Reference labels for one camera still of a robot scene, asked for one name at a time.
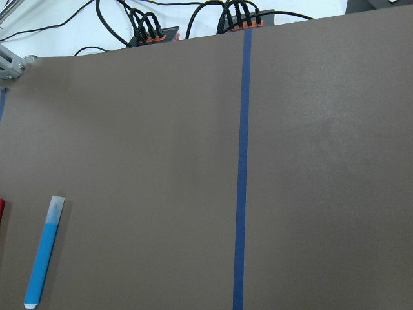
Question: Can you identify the blue marker pen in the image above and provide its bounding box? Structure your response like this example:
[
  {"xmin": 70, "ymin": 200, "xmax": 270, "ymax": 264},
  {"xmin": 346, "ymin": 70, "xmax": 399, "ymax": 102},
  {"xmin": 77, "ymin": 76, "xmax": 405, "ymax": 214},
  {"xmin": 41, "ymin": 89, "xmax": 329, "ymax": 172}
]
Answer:
[{"xmin": 23, "ymin": 196, "xmax": 65, "ymax": 309}]

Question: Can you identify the red capped white marker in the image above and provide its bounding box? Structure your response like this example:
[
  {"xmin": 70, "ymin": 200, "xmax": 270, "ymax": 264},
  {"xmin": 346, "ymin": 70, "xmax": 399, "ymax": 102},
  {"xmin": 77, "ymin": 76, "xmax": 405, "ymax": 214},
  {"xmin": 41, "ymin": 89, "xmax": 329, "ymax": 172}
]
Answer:
[{"xmin": 0, "ymin": 198, "xmax": 5, "ymax": 222}]

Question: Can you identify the left black orange usb hub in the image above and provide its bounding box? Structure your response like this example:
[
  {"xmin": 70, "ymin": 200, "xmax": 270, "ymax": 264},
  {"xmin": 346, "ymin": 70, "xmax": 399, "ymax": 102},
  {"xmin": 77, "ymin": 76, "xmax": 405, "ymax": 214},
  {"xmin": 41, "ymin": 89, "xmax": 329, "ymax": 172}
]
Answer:
[{"xmin": 129, "ymin": 26, "xmax": 179, "ymax": 47}]

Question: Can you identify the black orange usb hub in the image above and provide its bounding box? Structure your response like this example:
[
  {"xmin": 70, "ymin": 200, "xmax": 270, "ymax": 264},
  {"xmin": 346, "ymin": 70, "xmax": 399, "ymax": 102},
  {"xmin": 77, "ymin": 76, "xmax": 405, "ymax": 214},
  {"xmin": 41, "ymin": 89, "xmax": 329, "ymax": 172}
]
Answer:
[
  {"xmin": 129, "ymin": 26, "xmax": 179, "ymax": 47},
  {"xmin": 223, "ymin": 10, "xmax": 275, "ymax": 32}
]

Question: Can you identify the right black orange usb hub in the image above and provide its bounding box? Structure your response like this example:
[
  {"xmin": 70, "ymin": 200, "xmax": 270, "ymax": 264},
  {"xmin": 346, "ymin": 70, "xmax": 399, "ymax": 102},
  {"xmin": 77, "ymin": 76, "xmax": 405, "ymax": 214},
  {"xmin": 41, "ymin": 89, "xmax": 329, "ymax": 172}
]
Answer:
[{"xmin": 223, "ymin": 10, "xmax": 275, "ymax": 32}]

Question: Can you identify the aluminium frame post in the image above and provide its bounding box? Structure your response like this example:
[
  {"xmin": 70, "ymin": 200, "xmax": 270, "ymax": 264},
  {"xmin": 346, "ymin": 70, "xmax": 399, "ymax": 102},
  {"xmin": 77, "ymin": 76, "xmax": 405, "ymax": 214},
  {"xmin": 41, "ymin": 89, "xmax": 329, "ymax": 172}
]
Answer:
[{"xmin": 0, "ymin": 45, "xmax": 37, "ymax": 80}]

